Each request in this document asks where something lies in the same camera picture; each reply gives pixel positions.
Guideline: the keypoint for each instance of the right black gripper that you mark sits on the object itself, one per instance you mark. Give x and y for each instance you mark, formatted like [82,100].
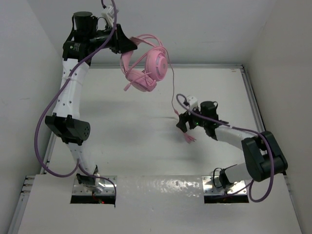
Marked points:
[184,118]

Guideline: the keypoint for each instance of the pink headphones with cable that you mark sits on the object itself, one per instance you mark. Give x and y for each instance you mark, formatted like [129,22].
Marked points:
[150,68]

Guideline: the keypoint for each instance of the aluminium table frame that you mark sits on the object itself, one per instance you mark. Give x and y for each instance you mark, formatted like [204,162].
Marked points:
[135,134]

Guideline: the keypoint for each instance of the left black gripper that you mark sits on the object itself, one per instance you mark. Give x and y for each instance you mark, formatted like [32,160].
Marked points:
[120,44]

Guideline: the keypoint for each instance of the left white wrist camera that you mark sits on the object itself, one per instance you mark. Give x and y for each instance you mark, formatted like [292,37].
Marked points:
[109,14]

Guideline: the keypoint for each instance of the white front cover board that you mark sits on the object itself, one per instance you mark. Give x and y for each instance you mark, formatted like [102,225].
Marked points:
[154,205]

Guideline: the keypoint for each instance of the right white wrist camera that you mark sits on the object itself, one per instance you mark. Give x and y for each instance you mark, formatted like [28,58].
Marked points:
[191,102]

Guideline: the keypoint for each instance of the metal base plate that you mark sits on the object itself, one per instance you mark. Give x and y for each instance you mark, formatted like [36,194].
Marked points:
[212,187]
[85,187]

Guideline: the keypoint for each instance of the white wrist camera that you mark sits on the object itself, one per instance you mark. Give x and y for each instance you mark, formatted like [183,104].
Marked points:
[109,14]
[191,102]

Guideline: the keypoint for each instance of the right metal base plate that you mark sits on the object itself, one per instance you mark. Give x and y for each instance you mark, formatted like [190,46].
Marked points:
[212,187]

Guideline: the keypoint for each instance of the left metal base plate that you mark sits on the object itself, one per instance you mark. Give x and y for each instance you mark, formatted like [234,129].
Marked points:
[85,187]

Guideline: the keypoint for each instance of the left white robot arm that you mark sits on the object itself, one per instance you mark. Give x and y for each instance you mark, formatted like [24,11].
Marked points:
[65,118]

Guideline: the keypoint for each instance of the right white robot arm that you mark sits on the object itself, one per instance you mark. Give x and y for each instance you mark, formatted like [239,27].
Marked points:
[262,154]

